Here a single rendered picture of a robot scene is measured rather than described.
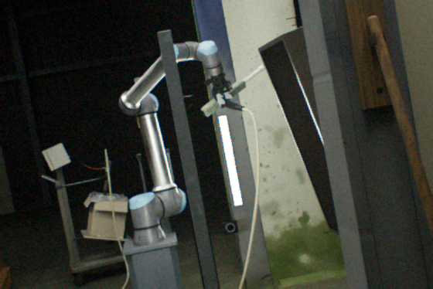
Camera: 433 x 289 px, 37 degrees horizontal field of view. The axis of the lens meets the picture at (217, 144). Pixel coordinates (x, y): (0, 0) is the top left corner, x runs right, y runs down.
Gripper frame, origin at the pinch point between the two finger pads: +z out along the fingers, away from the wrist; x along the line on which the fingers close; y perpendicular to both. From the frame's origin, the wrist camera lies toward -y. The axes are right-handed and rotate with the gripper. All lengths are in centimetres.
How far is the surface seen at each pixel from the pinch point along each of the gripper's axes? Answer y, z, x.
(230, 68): -64, 24, 59
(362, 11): 161, -107, -68
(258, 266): -23, 142, 1
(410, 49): 159, -86, -49
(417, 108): 163, -73, -56
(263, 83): -49, 40, 71
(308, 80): 41.4, -7.6, 25.5
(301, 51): 36, -21, 31
